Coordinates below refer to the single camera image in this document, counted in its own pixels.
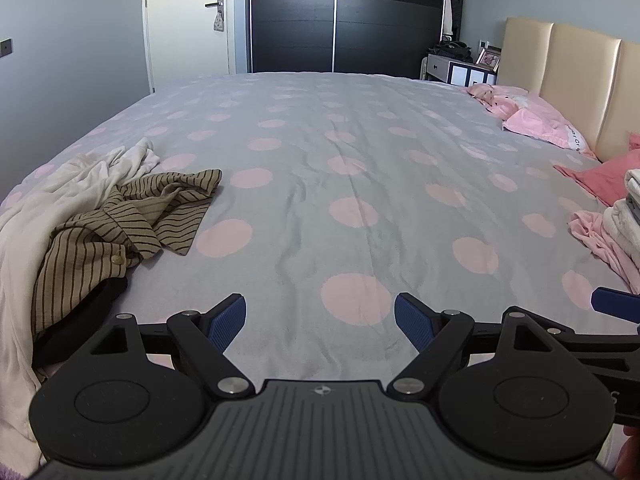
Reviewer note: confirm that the folded white garment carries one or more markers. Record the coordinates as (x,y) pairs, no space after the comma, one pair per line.
(634,182)

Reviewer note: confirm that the wall light switch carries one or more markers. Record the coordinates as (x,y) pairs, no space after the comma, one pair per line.
(6,48)

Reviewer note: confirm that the grey hanging pouch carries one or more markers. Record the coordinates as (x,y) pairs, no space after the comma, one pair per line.
(218,21)

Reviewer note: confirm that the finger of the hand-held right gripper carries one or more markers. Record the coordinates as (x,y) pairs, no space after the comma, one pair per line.
(617,302)

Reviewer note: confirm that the cream padded headboard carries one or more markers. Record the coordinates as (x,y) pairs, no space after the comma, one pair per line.
(575,70)

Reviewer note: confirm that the folded cream sweater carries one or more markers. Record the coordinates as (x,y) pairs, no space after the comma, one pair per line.
(622,235)

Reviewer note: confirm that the black bag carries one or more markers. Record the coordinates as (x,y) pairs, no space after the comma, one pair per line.
(452,51)

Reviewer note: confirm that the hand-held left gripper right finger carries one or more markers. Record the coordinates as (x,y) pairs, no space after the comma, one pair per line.
(412,320)

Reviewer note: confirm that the cream turtleneck top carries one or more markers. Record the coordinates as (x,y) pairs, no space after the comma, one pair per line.
(30,230)

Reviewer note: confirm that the black sliding wardrobe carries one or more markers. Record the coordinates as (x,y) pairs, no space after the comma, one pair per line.
(295,35)

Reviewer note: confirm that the pink dotted cloth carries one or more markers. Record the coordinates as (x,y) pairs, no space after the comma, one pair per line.
(492,96)

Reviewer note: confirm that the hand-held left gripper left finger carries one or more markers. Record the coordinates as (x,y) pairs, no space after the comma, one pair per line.
(227,320)

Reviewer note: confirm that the white door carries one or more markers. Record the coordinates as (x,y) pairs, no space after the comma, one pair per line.
(185,25)

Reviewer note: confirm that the pink garment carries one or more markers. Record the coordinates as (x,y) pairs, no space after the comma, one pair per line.
(590,232)

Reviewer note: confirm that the black hanging clothes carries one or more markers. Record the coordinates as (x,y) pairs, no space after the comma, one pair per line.
(454,0)

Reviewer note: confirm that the beige striped shirt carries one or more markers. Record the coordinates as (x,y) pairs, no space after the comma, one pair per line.
(100,245)

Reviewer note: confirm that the white nightstand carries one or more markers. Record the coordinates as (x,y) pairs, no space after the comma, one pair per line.
(445,69)

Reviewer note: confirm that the bed with polka-dot cover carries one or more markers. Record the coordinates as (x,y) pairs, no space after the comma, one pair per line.
(320,160)

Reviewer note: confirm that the coral pillow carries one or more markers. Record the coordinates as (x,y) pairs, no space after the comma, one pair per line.
(605,180)

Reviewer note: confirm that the photo frame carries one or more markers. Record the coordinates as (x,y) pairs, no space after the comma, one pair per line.
(488,59)

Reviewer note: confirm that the pink pillow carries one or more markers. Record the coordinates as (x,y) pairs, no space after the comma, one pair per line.
(542,125)

